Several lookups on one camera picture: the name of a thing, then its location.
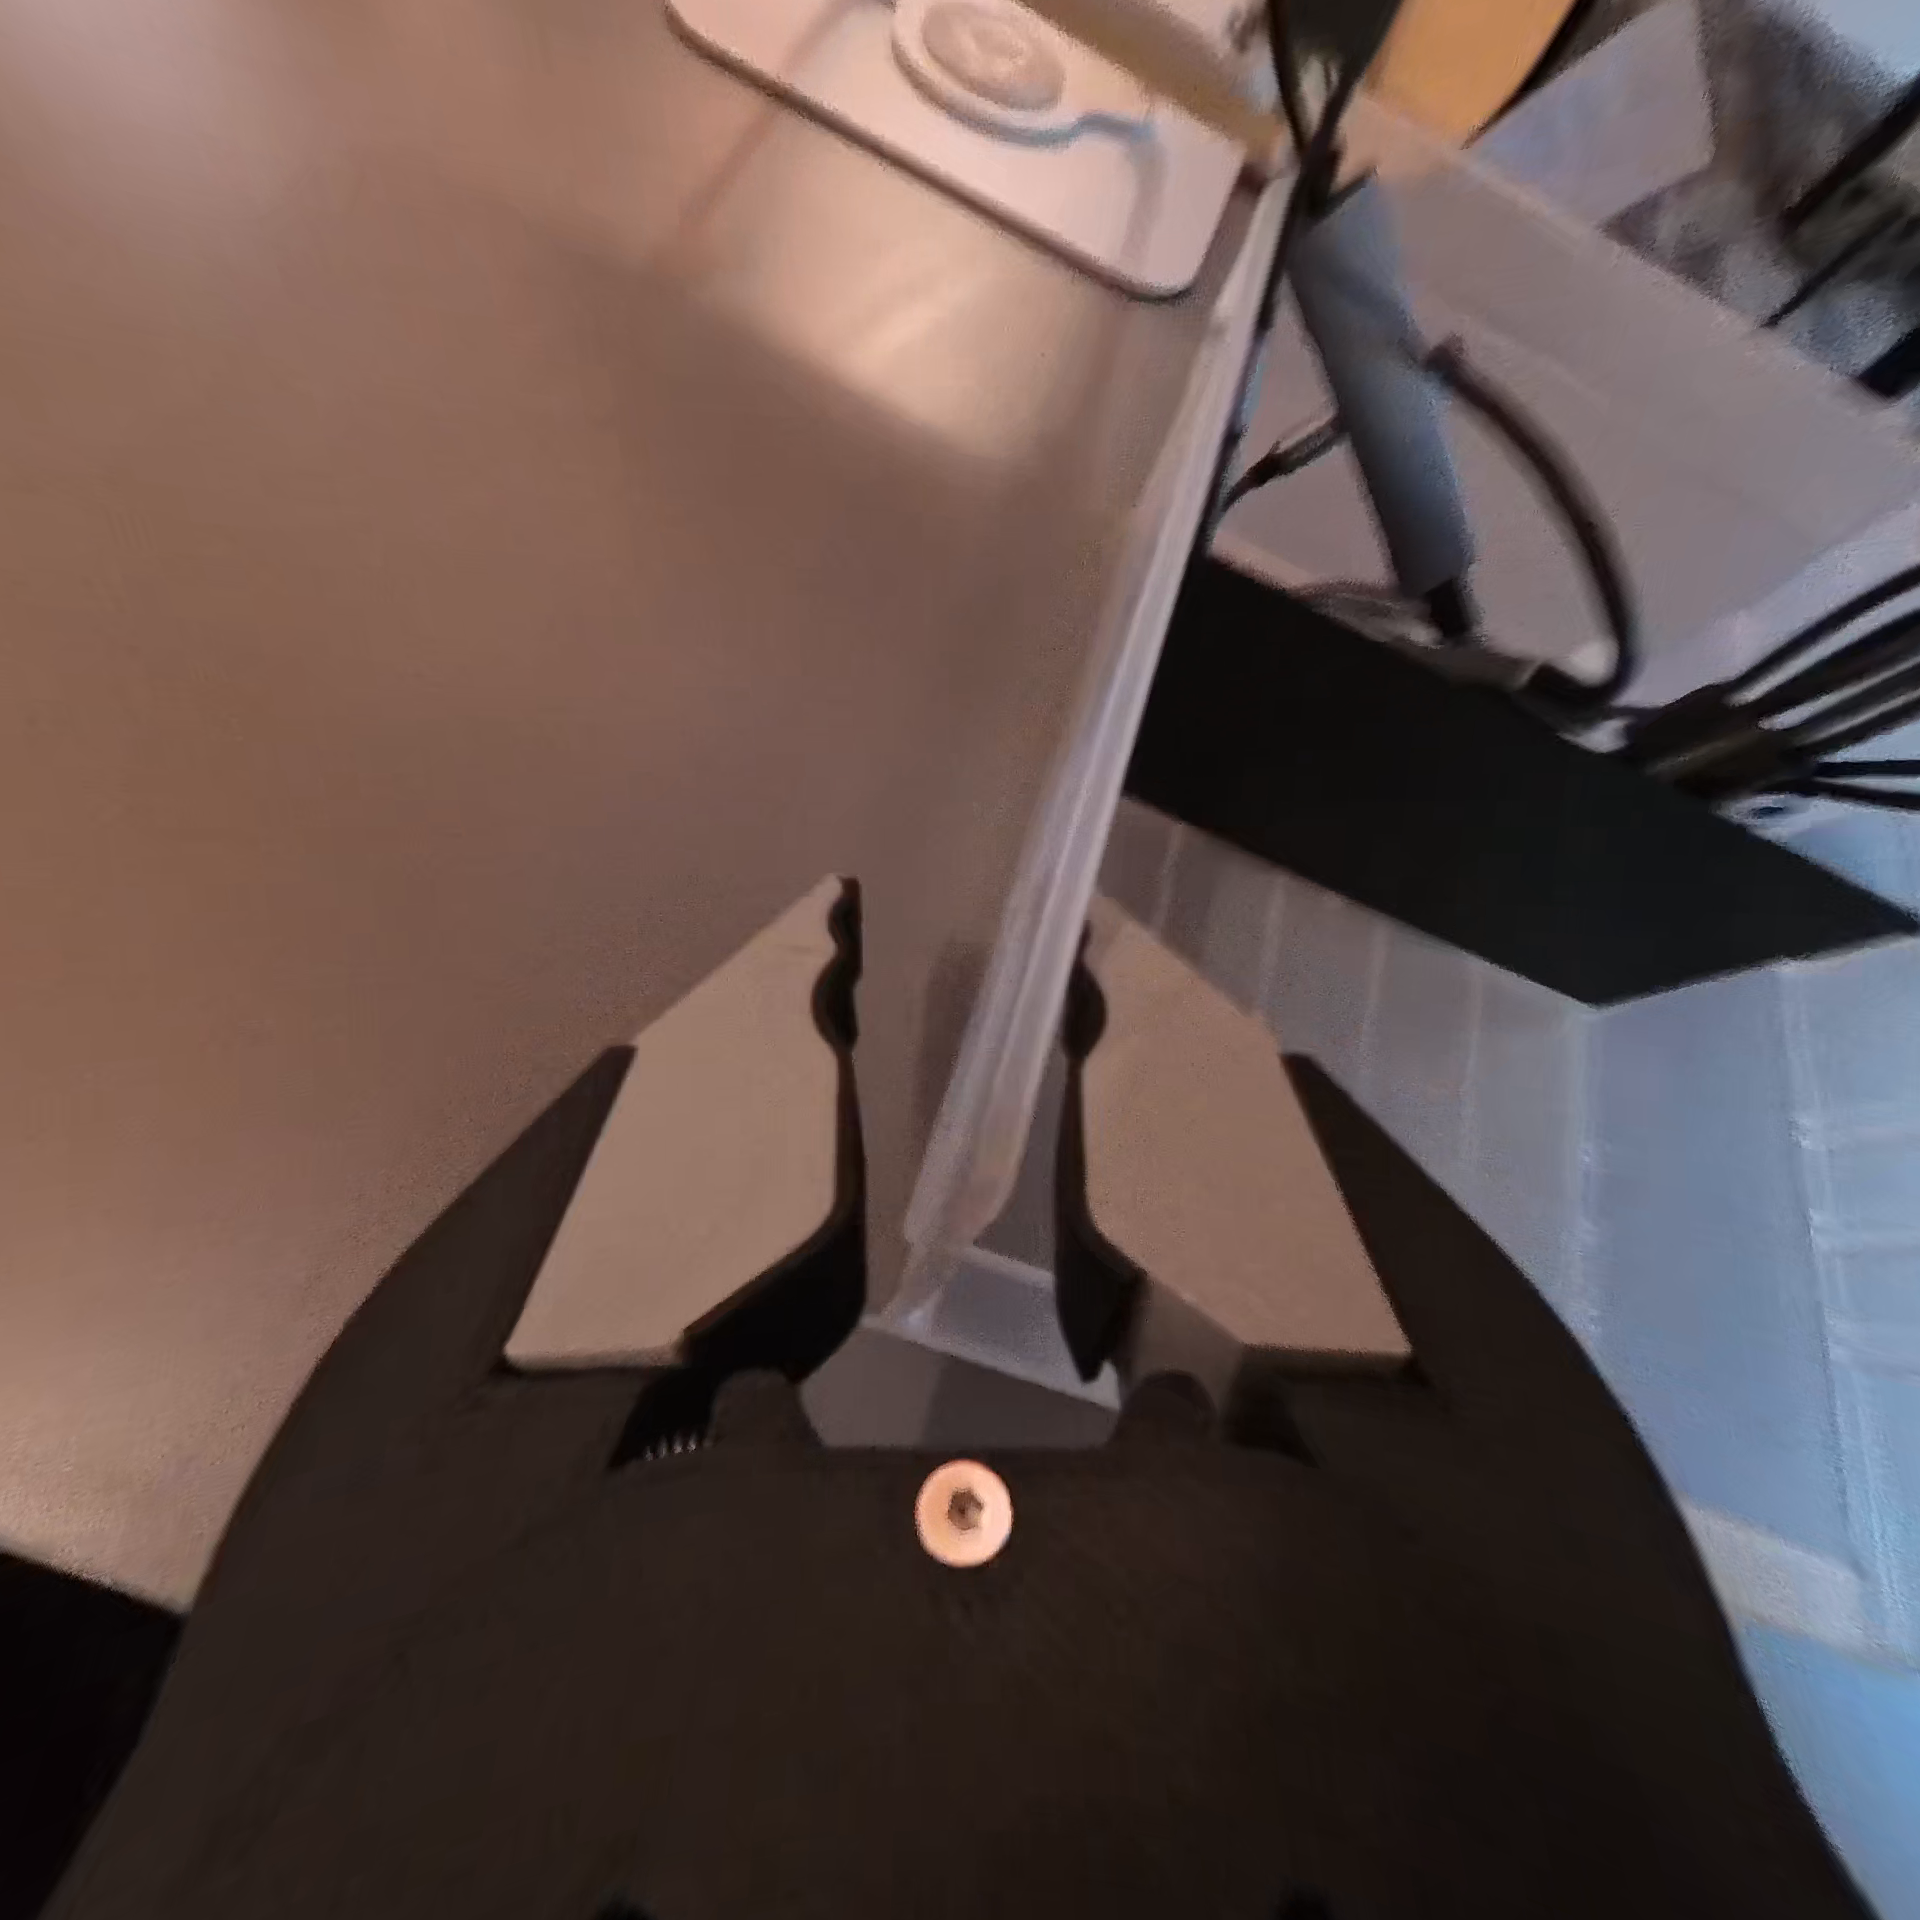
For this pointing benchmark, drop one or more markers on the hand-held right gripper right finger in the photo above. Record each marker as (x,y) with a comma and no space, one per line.
(1201,1171)

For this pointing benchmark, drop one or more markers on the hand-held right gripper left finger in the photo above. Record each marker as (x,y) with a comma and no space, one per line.
(705,1185)

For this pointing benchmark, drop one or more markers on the grey table leg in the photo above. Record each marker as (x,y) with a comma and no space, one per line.
(1381,390)

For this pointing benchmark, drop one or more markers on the round white puck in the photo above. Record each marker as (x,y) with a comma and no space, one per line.
(983,43)

